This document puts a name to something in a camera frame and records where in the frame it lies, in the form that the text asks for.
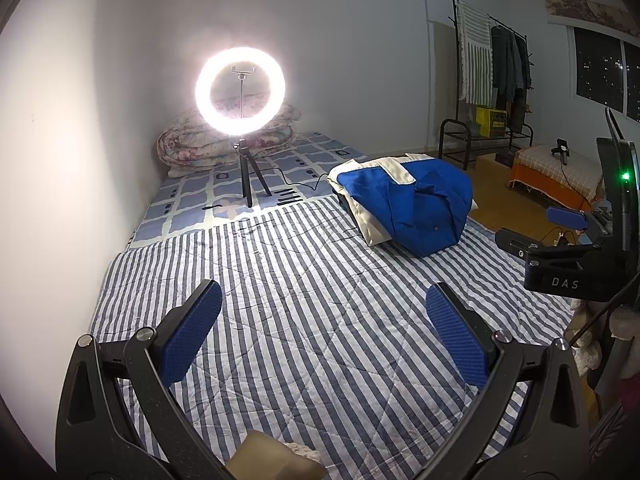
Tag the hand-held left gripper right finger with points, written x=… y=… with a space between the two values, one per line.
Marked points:
x=457 y=340

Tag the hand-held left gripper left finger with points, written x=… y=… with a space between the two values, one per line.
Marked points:
x=192 y=340

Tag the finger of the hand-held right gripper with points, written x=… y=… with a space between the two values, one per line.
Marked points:
x=567 y=216
x=517 y=244

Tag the beige and blue work jacket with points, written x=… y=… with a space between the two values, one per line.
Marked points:
x=420 y=200

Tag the dark hanging clothes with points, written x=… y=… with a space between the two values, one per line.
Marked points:
x=507 y=65

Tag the black metal clothes rack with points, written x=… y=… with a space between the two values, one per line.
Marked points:
x=454 y=35

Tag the small table with checked cloth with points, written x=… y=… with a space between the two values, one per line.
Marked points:
x=550 y=165

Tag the small black device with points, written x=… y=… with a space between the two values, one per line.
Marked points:
x=561 y=150

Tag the blue white striped quilt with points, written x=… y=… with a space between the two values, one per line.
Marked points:
x=300 y=300

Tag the yellow box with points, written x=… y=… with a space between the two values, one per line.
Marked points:
x=487 y=120

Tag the black metal shoe rack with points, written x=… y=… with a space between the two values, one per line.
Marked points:
x=442 y=140

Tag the light blue patterned bedsheet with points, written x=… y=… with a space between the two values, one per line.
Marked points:
x=190 y=200

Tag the beige fluffy clothing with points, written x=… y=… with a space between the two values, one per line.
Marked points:
x=270 y=460

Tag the dark night window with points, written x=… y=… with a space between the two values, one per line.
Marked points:
x=595 y=70

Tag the striped hanging towel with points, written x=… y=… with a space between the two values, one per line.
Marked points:
x=472 y=50

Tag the folded floral quilt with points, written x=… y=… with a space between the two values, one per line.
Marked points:
x=190 y=145

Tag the floral curtain valance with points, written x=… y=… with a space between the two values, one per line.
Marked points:
x=590 y=10

